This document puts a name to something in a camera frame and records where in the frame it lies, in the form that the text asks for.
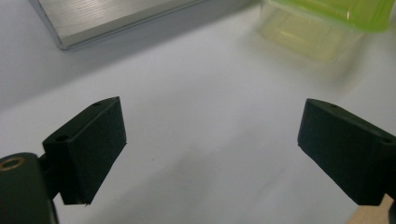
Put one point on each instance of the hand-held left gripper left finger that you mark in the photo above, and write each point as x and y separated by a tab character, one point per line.
90	149

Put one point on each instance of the green rectangular plastic container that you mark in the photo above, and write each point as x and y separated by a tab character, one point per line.
327	12

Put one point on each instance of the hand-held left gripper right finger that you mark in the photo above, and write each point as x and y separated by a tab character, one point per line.
348	149

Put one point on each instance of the wooden table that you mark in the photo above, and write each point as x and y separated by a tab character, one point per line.
370	216

